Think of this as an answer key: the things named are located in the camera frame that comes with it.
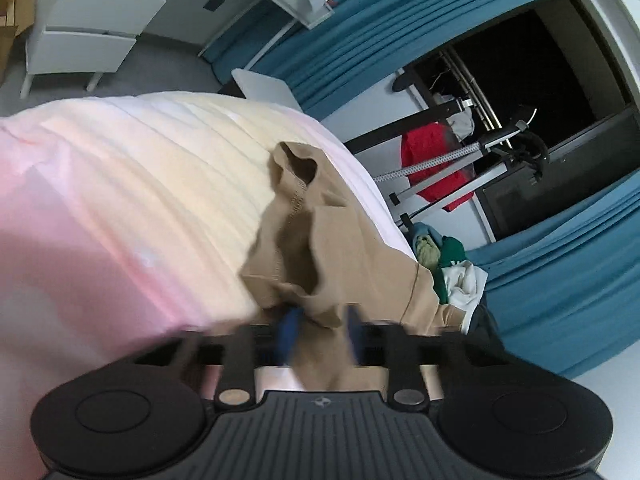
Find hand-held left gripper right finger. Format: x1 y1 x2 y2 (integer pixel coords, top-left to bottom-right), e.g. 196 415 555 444
345 304 507 407

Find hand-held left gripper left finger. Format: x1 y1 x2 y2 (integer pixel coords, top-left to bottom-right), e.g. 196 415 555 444
132 305 304 408

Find tan shirt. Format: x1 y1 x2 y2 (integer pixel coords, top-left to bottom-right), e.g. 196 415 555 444
240 141 471 393

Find yellow-green garment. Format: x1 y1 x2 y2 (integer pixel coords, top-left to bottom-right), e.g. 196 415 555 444
415 235 444 269

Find blue-grey garment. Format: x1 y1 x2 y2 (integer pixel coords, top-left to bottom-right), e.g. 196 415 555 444
410 222 442 247

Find dark green garment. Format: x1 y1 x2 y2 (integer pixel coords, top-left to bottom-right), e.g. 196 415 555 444
432 236 469 306

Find white hoodie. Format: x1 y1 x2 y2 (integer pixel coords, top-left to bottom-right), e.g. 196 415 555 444
445 260 489 307

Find black jacket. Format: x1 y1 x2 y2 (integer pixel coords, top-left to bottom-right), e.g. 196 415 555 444
460 304 507 357

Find red garment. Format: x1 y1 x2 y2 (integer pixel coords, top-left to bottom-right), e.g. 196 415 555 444
400 121 474 213

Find pastel tie-dye bed sheet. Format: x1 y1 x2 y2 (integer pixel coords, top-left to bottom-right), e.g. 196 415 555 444
0 91 441 461

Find blue curtain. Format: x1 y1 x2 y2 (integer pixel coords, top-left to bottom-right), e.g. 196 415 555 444
210 0 596 117
467 180 640 379

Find white hanging garment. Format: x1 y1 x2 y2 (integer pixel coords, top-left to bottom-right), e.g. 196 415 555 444
445 107 475 139

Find dark window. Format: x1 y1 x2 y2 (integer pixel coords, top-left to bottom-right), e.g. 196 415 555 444
394 0 640 246

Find white vanity desk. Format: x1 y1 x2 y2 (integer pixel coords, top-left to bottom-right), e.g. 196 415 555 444
20 0 337 99

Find brown cardboard box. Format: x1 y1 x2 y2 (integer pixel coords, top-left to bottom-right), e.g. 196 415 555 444
0 0 37 82

